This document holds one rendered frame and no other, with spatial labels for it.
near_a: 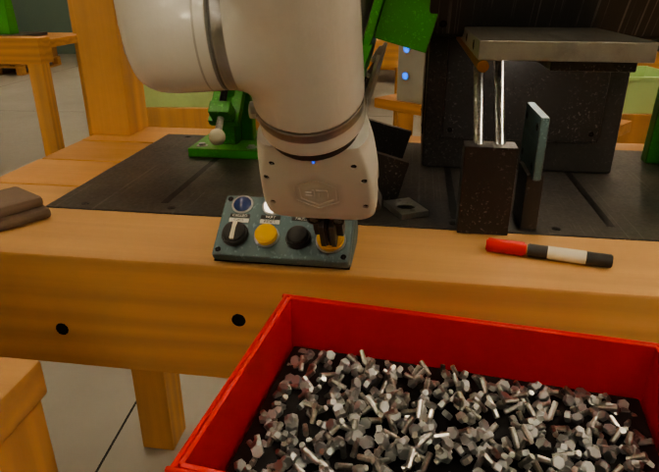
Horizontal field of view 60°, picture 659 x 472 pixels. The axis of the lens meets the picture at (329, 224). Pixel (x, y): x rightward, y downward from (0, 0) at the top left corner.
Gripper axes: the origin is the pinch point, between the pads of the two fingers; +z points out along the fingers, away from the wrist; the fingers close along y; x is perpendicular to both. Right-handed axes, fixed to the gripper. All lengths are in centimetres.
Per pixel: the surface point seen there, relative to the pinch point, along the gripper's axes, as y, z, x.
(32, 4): -694, 567, 795
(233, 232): -10.4, 1.9, -0.4
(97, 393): -85, 123, 10
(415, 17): 7.4, -1.8, 30.2
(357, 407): 4.9, -5.4, -19.4
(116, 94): -54, 33, 50
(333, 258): 0.5, 3.1, -2.2
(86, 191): -38.7, 15.5, 13.1
